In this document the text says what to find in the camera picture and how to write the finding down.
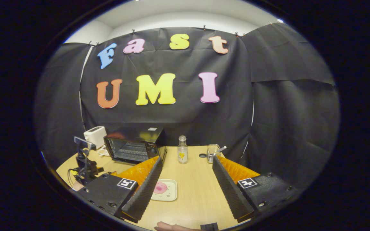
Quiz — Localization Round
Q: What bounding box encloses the wire mesh holder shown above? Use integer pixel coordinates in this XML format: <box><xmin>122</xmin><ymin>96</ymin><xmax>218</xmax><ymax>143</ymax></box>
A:
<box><xmin>207</xmin><ymin>144</ymin><xmax>221</xmax><ymax>164</ymax></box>

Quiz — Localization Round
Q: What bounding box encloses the clear glass bottle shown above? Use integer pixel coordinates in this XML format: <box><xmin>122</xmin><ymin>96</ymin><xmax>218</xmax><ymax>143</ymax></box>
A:
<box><xmin>177</xmin><ymin>135</ymin><xmax>189</xmax><ymax>164</ymax></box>

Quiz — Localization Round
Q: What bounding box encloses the pink ham slice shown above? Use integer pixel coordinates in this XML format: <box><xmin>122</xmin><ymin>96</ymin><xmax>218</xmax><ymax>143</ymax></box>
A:
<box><xmin>153</xmin><ymin>182</ymin><xmax>168</xmax><ymax>194</ymax></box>

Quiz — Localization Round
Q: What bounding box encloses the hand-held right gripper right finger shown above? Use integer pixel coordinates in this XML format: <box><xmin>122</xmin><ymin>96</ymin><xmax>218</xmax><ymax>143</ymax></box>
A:
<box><xmin>212</xmin><ymin>155</ymin><xmax>301</xmax><ymax>223</ymax></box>

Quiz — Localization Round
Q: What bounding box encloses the black electric oven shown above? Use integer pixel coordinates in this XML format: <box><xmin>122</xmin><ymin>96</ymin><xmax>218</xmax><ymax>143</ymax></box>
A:
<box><xmin>104</xmin><ymin>127</ymin><xmax>168</xmax><ymax>167</ymax></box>

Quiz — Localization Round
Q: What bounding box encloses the white toaster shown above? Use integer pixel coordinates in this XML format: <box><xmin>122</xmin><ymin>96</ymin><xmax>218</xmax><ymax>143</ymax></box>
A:
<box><xmin>84</xmin><ymin>126</ymin><xmax>107</xmax><ymax>150</ymax></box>

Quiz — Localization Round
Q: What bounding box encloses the white square plate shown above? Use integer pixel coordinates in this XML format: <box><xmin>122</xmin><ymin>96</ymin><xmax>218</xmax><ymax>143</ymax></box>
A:
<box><xmin>150</xmin><ymin>179</ymin><xmax>178</xmax><ymax>202</ymax></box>

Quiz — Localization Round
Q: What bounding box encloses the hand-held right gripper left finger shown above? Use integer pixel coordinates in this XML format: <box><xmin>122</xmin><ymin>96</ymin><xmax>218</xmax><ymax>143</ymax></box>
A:
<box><xmin>76</xmin><ymin>156</ymin><xmax>163</xmax><ymax>224</ymax></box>

